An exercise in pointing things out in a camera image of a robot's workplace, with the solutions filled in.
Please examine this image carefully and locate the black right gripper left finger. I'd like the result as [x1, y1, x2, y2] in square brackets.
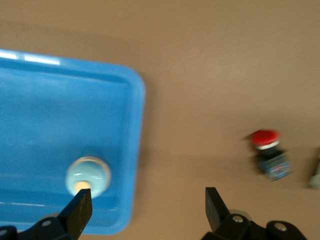
[59, 188, 93, 238]

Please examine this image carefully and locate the red mushroom push button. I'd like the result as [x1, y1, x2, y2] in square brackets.
[243, 129, 293, 181]

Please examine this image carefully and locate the white circuit breaker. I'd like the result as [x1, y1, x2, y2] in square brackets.
[307, 149, 320, 190]

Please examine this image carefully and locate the light blue call bell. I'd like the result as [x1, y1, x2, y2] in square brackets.
[65, 156, 112, 200]

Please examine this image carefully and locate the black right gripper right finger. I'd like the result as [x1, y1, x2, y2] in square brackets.
[205, 186, 231, 232]

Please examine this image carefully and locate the blue plastic tray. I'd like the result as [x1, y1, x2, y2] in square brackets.
[0, 48, 146, 236]

